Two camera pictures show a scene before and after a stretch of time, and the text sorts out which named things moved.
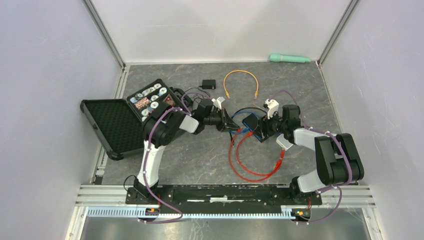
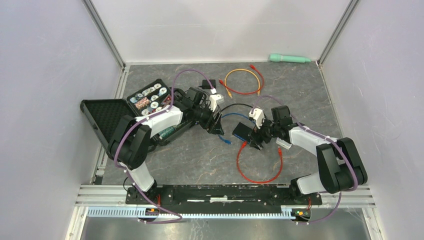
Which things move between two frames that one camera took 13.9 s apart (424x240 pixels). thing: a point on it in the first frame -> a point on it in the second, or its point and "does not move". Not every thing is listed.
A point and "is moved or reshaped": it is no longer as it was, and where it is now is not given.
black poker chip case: (118, 123) does not move
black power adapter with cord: (206, 84) does not move
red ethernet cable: (269, 175) -> (232, 91)
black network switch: (254, 123) is moved or reshaped
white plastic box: (284, 143) does not move
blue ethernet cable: (247, 128) -> (239, 138)
